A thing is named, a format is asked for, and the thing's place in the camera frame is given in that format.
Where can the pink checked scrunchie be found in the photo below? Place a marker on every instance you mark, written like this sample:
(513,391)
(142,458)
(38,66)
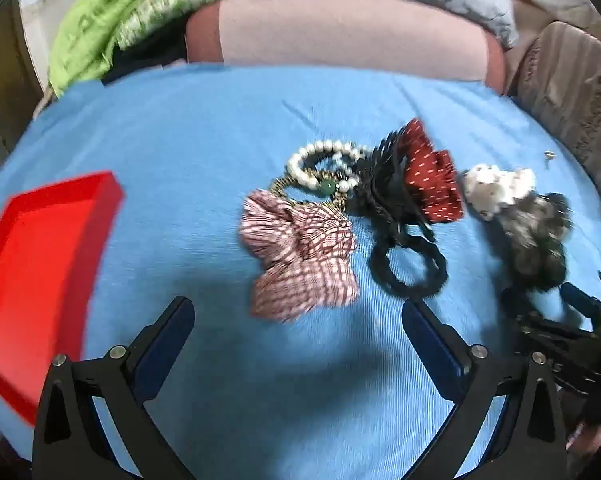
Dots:
(306,252)

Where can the black hair claw clip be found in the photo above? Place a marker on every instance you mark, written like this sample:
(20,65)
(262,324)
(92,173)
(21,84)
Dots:
(382,189)

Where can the grey black scrunchie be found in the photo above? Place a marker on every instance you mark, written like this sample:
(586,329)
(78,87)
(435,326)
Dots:
(536,227)

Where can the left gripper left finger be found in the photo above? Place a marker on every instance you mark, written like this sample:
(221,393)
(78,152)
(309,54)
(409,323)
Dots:
(69,439)

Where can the pink pillow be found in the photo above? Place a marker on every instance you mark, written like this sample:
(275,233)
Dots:
(398,36)

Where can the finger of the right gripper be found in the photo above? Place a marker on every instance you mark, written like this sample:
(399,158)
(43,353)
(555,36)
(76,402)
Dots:
(586,305)

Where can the blue bed sheet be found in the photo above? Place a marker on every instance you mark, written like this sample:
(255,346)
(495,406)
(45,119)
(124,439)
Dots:
(298,366)

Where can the white polka dot scrunchie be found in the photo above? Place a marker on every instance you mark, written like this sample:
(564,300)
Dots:
(488,189)

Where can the green blanket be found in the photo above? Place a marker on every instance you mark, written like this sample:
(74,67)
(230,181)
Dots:
(83,48)

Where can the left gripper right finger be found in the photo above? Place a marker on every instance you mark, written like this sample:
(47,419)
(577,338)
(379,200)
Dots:
(529,439)

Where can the small gold earring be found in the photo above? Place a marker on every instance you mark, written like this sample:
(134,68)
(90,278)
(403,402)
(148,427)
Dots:
(549,155)

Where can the striped beige cushion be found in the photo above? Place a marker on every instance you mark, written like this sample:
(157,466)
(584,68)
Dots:
(559,84)

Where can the red polka dot scrunchie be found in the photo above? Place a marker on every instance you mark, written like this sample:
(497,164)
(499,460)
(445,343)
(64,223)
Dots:
(429,175)

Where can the red tray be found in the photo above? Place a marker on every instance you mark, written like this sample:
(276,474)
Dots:
(52,240)

